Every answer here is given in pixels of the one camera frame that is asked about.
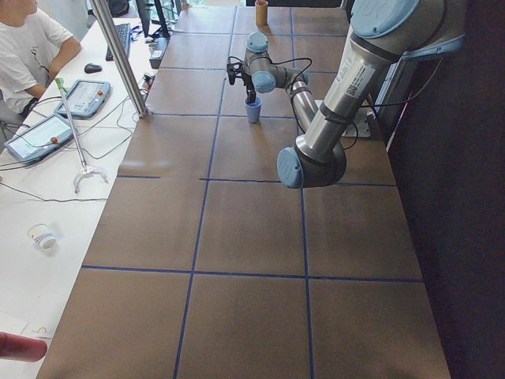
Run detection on teach pendant far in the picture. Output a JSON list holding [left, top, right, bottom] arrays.
[[65, 80, 111, 120]]

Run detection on black monitor stand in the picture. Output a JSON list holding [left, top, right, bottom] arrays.
[[136, 0, 173, 44]]

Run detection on brown cup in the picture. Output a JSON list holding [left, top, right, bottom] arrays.
[[254, 0, 268, 26]]

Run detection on person in white shirt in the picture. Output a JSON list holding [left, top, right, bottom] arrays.
[[1, 1, 81, 118]]

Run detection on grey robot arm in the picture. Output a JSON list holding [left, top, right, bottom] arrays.
[[226, 0, 467, 189]]

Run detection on light blue ribbed cup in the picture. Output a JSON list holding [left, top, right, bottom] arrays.
[[245, 96, 262, 123]]

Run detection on black computer mouse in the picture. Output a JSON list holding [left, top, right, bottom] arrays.
[[84, 63, 103, 74]]

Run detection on red object at corner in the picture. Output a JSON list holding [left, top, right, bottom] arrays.
[[1, 332, 47, 362]]

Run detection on aluminium frame post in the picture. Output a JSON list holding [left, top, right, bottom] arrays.
[[91, 0, 148, 118]]

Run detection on teach pendant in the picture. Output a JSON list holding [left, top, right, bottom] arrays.
[[65, 80, 111, 120], [4, 114, 73, 163]]

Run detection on teach pendant near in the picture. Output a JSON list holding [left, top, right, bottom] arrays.
[[4, 114, 73, 163]]

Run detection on white paper cup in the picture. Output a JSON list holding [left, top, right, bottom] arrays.
[[27, 223, 57, 253]]

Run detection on black keyboard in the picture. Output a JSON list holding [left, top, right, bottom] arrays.
[[105, 23, 131, 62]]

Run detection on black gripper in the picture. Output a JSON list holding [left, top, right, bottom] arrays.
[[226, 56, 256, 106]]

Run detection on reacher grabber tool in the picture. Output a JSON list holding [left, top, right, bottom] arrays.
[[55, 77, 109, 194]]

